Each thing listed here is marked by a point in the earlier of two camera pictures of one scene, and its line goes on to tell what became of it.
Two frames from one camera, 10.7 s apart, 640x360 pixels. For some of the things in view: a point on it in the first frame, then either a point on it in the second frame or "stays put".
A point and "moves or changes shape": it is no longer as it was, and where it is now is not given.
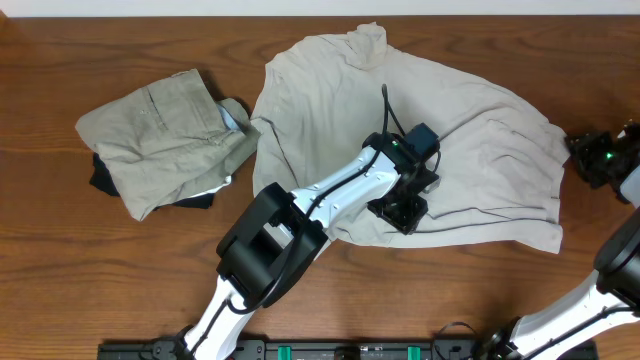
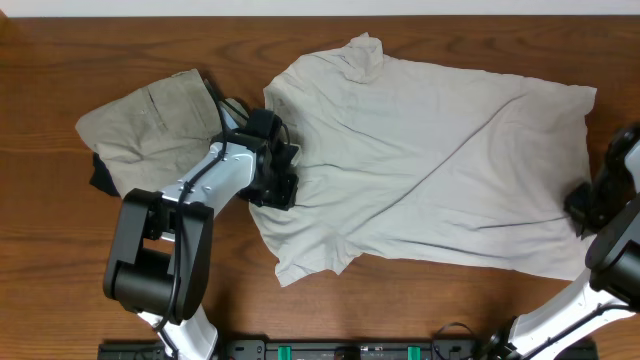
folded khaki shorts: (167, 140) stays put
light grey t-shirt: (502, 158) moves or changes shape
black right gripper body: (596, 155) to (596, 203)
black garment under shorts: (102, 177) stays put
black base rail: (314, 349) stays put
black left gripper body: (400, 214) to (284, 176)
